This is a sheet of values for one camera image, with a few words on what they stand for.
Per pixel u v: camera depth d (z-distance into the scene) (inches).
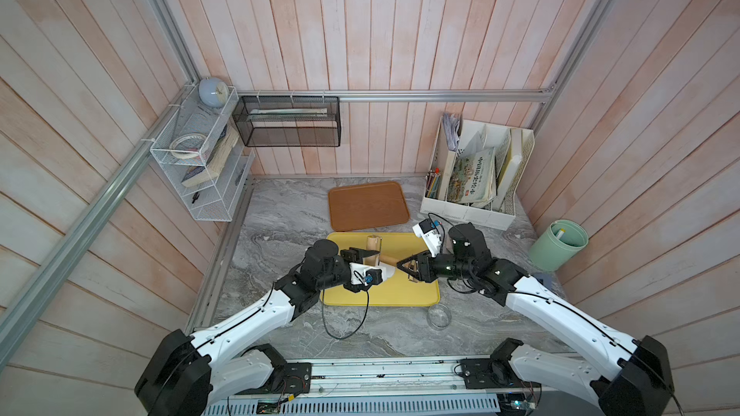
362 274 24.5
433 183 38.6
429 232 26.5
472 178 38.4
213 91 31.9
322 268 23.8
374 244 30.6
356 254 27.0
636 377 15.1
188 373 15.7
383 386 28.8
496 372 26.1
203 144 27.7
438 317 33.0
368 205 43.8
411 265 28.1
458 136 35.5
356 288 26.7
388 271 30.0
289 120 40.9
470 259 22.6
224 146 32.9
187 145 29.6
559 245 32.7
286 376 29.1
